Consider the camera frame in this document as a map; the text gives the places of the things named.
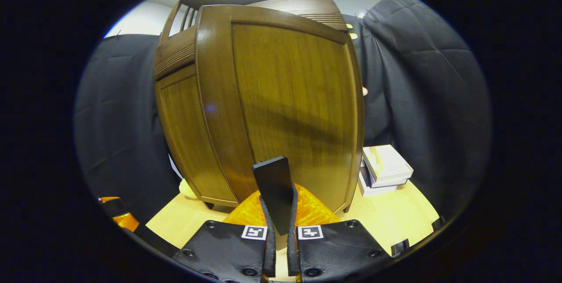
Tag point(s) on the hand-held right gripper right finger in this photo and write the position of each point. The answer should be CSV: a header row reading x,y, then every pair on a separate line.
x,y
292,252

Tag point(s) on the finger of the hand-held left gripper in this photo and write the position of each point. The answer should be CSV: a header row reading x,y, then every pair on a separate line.
x,y
125,221

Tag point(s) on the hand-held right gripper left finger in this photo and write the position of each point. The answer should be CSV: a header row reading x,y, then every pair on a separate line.
x,y
268,252

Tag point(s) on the wooden shoe cabinet door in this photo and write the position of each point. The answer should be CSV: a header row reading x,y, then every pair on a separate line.
x,y
285,98

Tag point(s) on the black table clamp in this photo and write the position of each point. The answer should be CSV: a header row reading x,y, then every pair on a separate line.
x,y
439,222
399,247

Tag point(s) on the black backdrop cloth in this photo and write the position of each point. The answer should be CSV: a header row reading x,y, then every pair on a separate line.
x,y
417,76

